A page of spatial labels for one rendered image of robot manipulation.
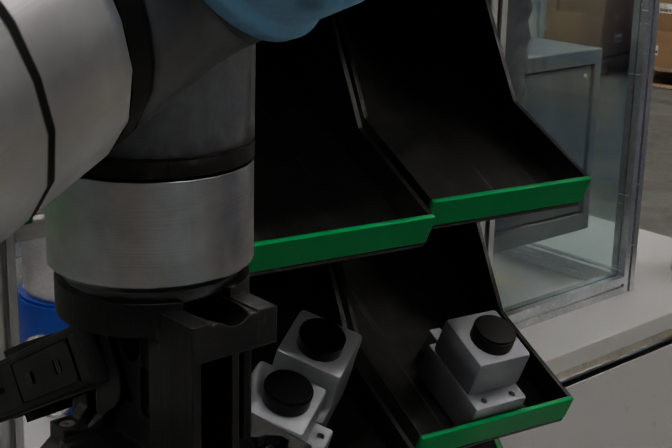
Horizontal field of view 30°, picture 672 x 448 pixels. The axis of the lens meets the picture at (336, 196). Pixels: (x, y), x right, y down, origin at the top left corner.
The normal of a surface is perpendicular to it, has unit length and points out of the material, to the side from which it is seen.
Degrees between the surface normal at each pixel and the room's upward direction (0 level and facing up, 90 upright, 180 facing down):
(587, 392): 90
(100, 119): 112
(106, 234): 90
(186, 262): 91
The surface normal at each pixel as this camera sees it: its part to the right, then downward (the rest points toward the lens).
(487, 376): 0.47, 0.62
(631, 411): 0.66, 0.22
